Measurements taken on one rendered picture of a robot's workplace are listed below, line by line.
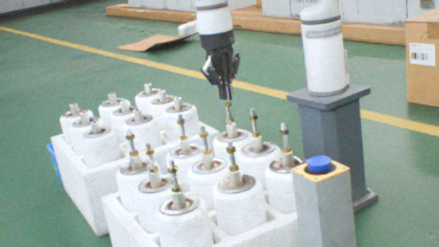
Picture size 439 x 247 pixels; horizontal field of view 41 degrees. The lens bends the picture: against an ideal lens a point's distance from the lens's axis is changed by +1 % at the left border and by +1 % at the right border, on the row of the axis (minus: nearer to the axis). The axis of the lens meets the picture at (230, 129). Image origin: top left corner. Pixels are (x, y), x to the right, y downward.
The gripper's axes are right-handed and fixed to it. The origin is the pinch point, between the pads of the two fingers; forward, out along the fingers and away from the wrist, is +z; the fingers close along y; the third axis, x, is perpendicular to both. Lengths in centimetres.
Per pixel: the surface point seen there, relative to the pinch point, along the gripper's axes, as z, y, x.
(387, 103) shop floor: 35, 97, 1
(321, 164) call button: 3.3, -23.9, -35.1
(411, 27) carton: 7, 99, -9
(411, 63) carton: 20, 99, -8
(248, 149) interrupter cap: 10.6, -6.2, -8.3
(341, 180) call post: 6.4, -22.7, -37.8
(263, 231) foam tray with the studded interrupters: 18.2, -24.2, -22.0
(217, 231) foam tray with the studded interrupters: 18.1, -27.4, -13.8
